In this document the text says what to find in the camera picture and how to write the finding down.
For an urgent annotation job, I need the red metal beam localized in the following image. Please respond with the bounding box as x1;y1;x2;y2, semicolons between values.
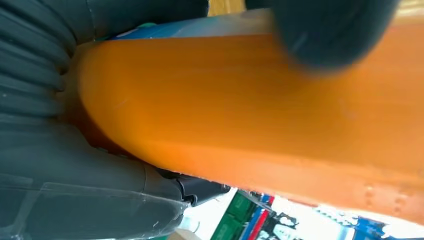
247;195;276;240

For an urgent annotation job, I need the green plastic crate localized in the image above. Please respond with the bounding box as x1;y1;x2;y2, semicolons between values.
210;192;257;240

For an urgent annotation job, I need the white rectangular desk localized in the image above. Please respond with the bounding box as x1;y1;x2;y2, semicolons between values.
177;188;239;240

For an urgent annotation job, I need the yellow taped cardboard sheet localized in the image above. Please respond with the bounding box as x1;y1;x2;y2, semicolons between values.
207;0;247;17

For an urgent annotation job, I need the blue metal rack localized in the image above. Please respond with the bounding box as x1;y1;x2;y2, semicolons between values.
238;190;424;240

